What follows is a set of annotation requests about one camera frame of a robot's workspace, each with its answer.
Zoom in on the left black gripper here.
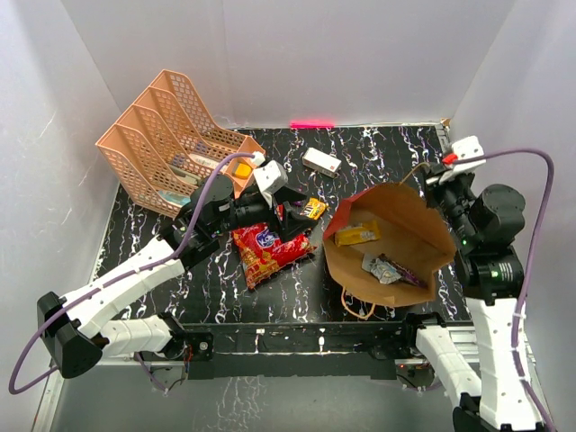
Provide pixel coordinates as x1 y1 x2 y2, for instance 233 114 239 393
211 184 318 240

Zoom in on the silver blue snack wrapper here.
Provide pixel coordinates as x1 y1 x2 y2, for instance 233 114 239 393
362 254 401 284

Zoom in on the red candy bag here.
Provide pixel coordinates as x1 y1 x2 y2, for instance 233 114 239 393
232 223 316 290

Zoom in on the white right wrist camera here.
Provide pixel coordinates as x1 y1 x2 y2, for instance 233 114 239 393
439 135 486 185

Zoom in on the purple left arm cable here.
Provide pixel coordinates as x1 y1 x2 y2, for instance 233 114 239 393
8 152 265 396

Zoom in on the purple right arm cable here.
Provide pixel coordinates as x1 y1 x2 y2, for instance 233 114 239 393
454 148 557 432

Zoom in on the pink plastic file organizer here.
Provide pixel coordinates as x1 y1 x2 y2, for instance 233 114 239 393
96 69 262 218

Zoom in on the yellow peanut candy packet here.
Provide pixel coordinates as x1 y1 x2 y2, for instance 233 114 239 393
301 198 328 221

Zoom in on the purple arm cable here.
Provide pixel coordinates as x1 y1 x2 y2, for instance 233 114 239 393
8 152 265 396
454 148 557 432

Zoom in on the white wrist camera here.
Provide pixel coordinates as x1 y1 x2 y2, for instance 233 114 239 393
253 160 288 209
439 135 486 185

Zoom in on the yellow snack bag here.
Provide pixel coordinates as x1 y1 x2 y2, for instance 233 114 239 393
334 220 381 247

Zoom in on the purple snack wrapper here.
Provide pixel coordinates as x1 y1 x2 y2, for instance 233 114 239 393
379 254 428 288

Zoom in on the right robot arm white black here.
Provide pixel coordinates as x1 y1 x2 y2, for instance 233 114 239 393
400 164 545 431

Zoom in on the orange yellow block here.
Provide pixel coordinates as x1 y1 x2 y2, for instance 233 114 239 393
232 162 252 180

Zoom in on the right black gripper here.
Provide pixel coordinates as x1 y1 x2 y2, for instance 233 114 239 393
419 159 479 245

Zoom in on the white packet in organizer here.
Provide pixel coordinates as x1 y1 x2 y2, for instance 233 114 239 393
185 153 220 176

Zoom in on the red brown paper bag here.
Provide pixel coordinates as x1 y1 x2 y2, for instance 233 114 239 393
322 180 455 320

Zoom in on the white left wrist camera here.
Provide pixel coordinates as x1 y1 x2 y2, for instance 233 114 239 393
253 160 288 209

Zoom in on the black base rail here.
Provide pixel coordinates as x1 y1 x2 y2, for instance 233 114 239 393
134 321 451 383

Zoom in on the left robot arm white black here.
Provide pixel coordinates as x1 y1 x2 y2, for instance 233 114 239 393
37 174 317 379

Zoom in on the small white red box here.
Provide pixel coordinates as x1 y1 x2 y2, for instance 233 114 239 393
302 148 341 178

